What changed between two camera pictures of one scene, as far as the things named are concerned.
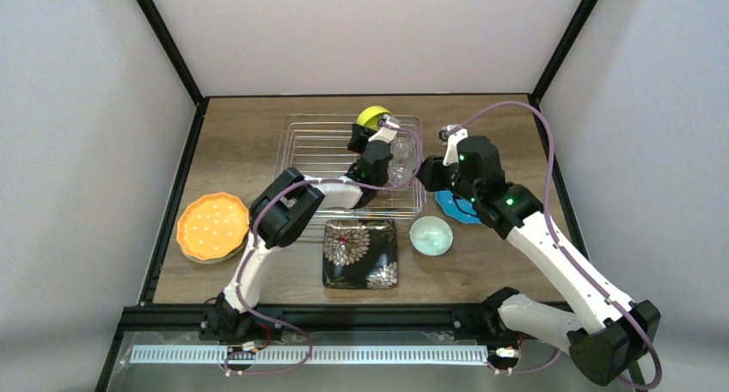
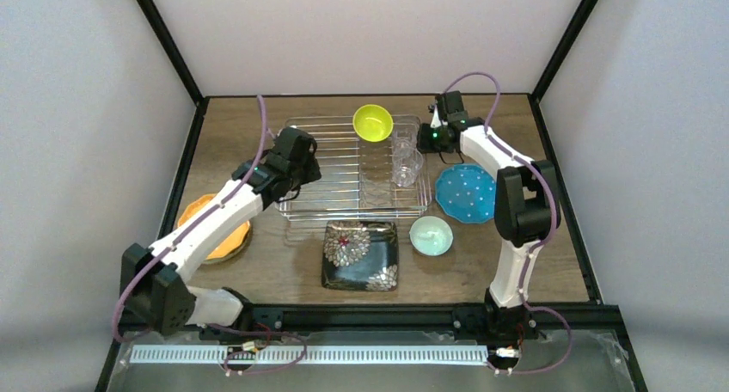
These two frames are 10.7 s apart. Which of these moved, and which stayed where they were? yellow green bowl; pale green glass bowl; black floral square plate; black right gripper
Moved: black right gripper
Stayed: yellow green bowl; black floral square plate; pale green glass bowl
